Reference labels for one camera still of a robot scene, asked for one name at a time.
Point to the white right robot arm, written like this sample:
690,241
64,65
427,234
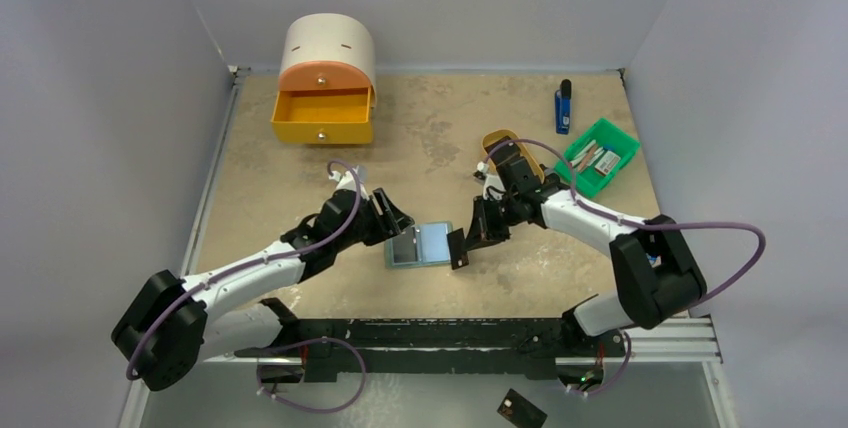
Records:
655,273

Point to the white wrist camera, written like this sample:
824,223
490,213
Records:
351,180
489,180

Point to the black card dropped off table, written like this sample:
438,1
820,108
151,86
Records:
520,412

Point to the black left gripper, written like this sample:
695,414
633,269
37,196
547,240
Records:
389,222

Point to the green card holder wallet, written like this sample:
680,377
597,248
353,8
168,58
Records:
432,245

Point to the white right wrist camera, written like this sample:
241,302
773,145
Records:
489,180

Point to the white and orange drawer cabinet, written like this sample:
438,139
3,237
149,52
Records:
328,55

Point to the black card taken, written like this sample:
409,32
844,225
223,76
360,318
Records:
403,248
457,250

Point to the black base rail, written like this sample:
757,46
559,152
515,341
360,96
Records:
536,348

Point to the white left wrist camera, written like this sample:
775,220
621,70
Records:
351,180

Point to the yellow open drawer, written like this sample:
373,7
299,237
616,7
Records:
341,117

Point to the green plastic bin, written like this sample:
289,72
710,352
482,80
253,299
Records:
583,152

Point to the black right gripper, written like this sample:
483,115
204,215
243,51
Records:
486,224

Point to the small box in bin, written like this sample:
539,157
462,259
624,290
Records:
606,163

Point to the blue lighter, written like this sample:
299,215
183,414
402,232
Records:
562,101

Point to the tan oval tray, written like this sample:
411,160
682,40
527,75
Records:
499,147

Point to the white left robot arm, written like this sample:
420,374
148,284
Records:
169,321

